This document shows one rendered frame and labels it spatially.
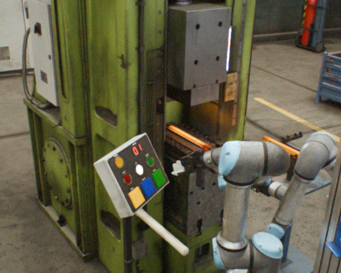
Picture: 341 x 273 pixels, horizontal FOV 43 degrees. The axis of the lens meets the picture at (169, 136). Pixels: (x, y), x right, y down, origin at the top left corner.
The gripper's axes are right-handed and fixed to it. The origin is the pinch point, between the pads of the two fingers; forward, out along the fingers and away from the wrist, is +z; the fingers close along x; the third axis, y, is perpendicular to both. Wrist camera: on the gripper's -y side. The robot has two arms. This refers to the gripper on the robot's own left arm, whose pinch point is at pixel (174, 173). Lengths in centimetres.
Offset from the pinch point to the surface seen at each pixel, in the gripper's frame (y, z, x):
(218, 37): 50, -26, -51
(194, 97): 26.6, -5.3, -37.6
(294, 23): 16, 165, -882
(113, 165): 18.2, 10.3, 24.2
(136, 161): 13.4, 10.3, 9.1
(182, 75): 40, -8, -31
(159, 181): -1.1, 9.6, 1.1
